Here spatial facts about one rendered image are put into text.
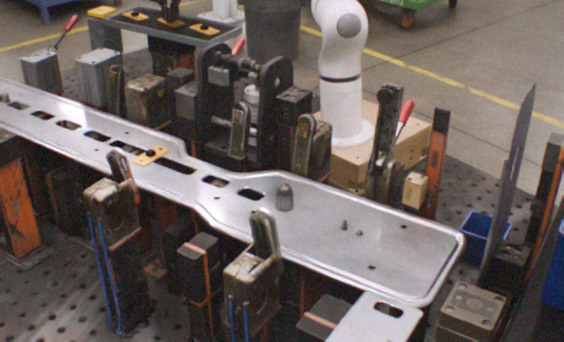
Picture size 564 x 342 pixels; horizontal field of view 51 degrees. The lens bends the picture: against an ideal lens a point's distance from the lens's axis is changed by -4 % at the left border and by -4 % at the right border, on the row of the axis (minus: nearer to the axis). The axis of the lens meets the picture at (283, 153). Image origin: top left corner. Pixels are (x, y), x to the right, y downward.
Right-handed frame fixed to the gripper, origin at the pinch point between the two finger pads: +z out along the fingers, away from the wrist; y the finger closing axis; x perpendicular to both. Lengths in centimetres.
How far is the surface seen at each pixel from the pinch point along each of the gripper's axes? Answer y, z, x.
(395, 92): -1, -2, 74
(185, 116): 12.7, 16.9, 24.7
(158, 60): 4.9, 12.1, 0.1
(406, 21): -323, 111, -168
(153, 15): 0.2, 2.7, -8.7
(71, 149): 38.8, 18.8, 18.1
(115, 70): 20.1, 8.8, 6.1
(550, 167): -8, 3, 102
